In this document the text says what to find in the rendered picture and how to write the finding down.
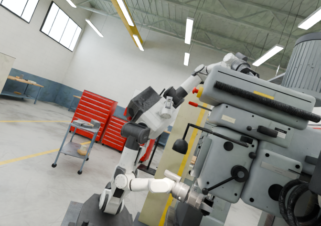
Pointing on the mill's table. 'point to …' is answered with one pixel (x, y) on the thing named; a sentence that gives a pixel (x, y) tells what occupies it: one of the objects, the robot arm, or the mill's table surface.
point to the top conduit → (268, 102)
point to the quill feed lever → (241, 175)
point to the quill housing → (225, 164)
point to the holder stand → (188, 215)
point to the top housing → (270, 90)
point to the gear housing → (227, 122)
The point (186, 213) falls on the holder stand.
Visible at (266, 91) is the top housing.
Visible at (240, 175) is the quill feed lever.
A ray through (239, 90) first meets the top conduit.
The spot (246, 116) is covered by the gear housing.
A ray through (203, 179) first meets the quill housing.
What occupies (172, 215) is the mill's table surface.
